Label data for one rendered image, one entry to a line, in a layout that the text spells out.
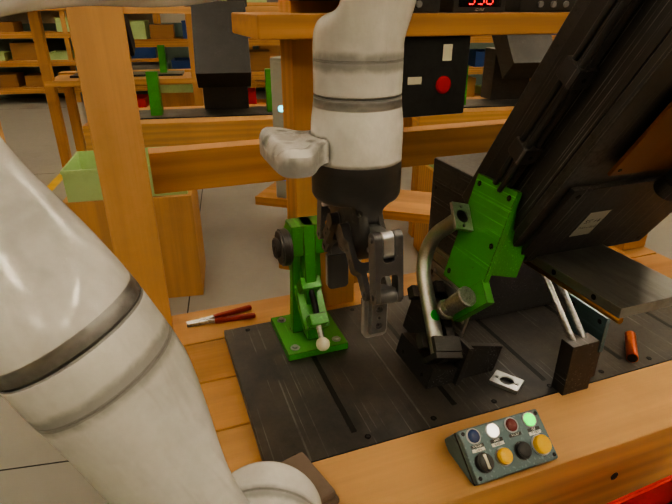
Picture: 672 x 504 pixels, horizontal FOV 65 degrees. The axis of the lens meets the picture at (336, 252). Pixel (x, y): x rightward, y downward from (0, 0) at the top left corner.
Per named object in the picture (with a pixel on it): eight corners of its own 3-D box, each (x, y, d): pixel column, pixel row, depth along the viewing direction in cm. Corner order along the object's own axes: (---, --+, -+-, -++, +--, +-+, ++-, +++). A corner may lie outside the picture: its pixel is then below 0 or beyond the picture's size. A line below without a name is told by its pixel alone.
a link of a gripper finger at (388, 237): (352, 215, 43) (352, 241, 44) (375, 237, 39) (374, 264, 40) (379, 212, 44) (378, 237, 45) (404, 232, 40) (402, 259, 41)
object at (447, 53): (464, 114, 108) (472, 35, 102) (390, 119, 103) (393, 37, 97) (434, 104, 119) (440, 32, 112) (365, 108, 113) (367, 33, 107)
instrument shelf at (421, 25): (660, 31, 116) (665, 11, 114) (258, 40, 88) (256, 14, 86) (577, 27, 137) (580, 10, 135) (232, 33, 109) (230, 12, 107)
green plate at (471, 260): (510, 305, 97) (554, 198, 90) (475, 303, 94) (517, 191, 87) (475, 277, 107) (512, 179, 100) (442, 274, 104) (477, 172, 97)
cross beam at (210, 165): (620, 144, 153) (628, 112, 149) (154, 194, 113) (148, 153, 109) (607, 140, 157) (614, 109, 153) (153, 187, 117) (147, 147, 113)
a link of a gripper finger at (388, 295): (366, 277, 43) (364, 328, 46) (381, 294, 41) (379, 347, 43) (382, 274, 44) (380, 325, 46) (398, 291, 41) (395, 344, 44)
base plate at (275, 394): (755, 341, 116) (759, 333, 115) (268, 483, 82) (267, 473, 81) (607, 262, 152) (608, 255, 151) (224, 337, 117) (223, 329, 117)
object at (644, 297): (691, 307, 87) (696, 291, 86) (616, 325, 82) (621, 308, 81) (535, 223, 120) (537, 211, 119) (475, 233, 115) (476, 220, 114)
